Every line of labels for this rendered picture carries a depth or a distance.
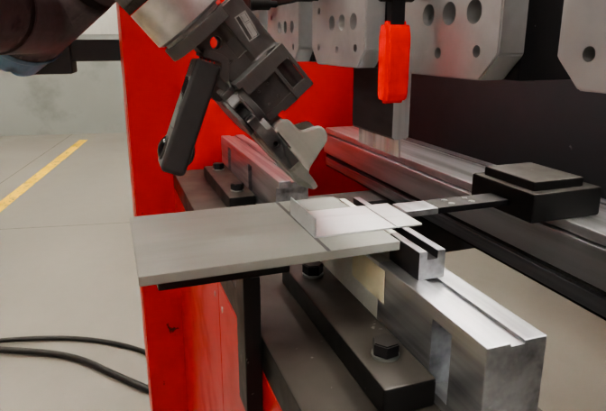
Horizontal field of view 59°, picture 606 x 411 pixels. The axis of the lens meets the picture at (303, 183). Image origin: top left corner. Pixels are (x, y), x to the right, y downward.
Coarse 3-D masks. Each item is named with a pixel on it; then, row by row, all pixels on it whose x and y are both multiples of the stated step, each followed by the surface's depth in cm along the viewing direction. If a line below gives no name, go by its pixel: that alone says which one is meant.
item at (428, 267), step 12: (360, 204) 70; (396, 228) 61; (408, 228) 60; (408, 240) 56; (420, 240) 57; (396, 252) 58; (408, 252) 55; (420, 252) 53; (432, 252) 55; (444, 252) 54; (408, 264) 55; (420, 264) 53; (432, 264) 54; (444, 264) 54; (420, 276) 54; (432, 276) 54
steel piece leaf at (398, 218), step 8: (376, 208) 66; (384, 208) 66; (392, 208) 66; (384, 216) 63; (392, 216) 63; (400, 216) 63; (408, 216) 63; (400, 224) 60; (408, 224) 60; (416, 224) 61
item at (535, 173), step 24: (504, 168) 73; (528, 168) 73; (480, 192) 74; (504, 192) 70; (528, 192) 66; (552, 192) 66; (576, 192) 67; (600, 192) 68; (528, 216) 66; (552, 216) 67; (576, 216) 68
